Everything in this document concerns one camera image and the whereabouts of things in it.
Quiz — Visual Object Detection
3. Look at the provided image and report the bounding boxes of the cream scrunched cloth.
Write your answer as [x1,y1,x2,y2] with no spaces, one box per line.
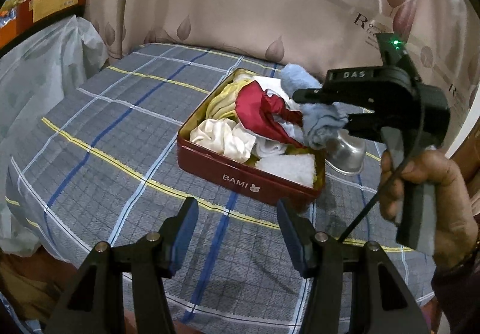
[190,119,256,163]

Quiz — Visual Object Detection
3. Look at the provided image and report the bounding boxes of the person right hand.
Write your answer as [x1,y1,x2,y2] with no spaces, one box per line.
[378,150,479,271]

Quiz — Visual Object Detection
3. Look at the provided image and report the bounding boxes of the stainless steel bowl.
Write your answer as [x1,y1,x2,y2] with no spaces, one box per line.
[325,129,366,176]

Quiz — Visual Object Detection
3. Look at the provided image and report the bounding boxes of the orange yellow cardboard box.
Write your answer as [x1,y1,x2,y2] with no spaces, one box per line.
[1,0,86,47]

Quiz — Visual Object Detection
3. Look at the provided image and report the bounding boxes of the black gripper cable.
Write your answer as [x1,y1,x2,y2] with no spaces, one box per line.
[337,52,427,243]

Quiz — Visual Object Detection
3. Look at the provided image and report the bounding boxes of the light blue towel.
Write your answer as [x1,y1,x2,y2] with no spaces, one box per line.
[279,64,348,151]

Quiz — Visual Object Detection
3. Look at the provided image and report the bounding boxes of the red satin pouch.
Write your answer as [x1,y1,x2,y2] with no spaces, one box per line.
[235,81,304,148]

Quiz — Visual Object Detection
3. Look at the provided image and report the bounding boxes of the beige leaf print curtain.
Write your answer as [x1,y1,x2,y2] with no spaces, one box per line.
[85,0,479,143]

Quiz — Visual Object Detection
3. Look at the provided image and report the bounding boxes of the white sock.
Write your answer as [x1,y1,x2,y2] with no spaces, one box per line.
[252,122,304,159]

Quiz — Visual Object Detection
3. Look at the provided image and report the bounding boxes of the yellow white cloth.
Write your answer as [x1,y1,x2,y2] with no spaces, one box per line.
[205,74,254,121]

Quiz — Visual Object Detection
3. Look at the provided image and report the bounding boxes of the grey plaid bed sheet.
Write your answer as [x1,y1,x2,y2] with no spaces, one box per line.
[3,42,438,334]

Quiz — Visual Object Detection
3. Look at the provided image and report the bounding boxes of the translucent plastic cover sheet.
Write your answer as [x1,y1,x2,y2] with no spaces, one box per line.
[1,16,107,257]

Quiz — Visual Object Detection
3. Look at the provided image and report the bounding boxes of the red gold tin box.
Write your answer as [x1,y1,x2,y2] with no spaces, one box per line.
[176,69,326,212]

